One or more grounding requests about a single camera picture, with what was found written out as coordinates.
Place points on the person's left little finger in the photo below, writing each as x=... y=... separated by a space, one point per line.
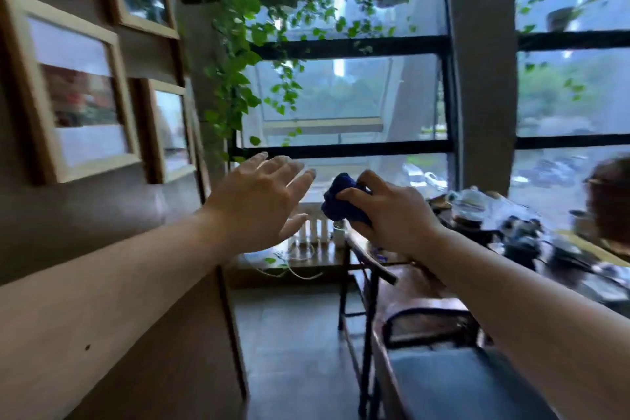
x=253 y=161

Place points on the black tabletop object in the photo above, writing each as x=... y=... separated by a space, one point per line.
x=521 y=237

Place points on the dark cushioned chair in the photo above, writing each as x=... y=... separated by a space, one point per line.
x=457 y=385

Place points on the person's left hand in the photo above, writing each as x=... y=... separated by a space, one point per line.
x=251 y=208

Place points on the wooden window sill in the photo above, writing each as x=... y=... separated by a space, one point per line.
x=295 y=269

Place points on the glass teapot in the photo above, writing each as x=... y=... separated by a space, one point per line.
x=470 y=205

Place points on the white slatted rack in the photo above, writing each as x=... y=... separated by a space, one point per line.
x=315 y=227

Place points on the small wooden picture frame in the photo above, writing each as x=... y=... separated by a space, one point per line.
x=170 y=132

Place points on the person's left forearm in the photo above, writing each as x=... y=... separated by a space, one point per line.
x=113 y=306

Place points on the black window frame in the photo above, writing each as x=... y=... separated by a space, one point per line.
x=354 y=46

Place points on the blue cloth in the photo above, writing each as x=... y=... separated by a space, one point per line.
x=339 y=203

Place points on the person's right hand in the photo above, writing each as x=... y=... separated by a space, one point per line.
x=398 y=223

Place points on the person's left thumb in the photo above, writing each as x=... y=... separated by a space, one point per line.
x=294 y=226

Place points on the person's right thumb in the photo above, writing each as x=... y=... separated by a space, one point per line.
x=354 y=194

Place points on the person's right forearm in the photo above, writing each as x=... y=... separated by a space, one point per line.
x=536 y=326

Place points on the large wooden picture frame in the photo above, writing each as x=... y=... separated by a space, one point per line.
x=78 y=90

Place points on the trailing green vine plant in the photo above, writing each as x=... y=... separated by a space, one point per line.
x=236 y=40

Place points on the person's left middle finger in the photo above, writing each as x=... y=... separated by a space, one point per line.
x=291 y=173

